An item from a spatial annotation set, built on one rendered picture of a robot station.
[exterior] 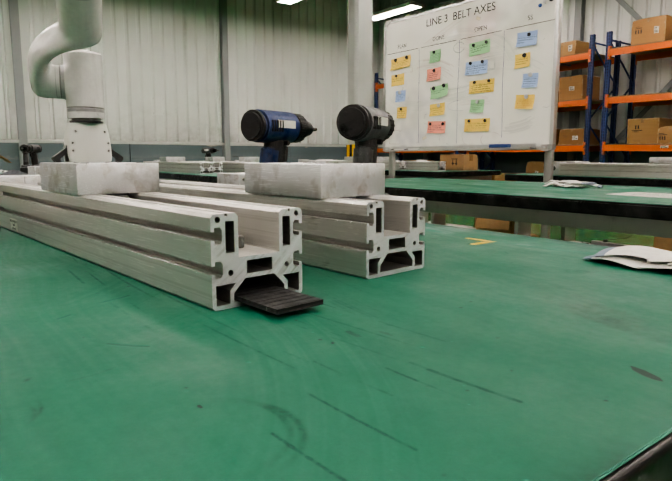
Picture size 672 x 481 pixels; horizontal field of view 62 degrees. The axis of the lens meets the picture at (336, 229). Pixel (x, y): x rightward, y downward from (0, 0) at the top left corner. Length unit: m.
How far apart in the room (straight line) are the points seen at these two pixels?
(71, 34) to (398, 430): 1.19
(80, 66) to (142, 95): 11.46
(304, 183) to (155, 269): 0.20
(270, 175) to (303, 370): 0.40
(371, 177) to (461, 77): 3.36
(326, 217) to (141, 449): 0.43
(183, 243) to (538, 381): 0.33
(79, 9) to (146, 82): 11.65
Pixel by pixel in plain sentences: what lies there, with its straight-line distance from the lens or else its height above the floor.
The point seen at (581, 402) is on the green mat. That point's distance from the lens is 0.35.
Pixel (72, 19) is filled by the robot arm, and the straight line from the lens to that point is 1.34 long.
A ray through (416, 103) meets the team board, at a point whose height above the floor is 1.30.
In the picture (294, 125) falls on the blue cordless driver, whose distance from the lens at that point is 1.08.
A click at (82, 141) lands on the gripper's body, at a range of 1.47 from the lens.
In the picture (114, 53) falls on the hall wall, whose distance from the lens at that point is 12.89.
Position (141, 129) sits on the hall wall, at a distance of 12.87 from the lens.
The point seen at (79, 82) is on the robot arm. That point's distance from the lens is 1.47.
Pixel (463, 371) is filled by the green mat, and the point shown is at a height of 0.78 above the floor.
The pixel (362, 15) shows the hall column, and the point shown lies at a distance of 9.43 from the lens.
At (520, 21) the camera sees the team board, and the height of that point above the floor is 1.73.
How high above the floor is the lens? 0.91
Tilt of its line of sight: 7 degrees down
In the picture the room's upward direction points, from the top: straight up
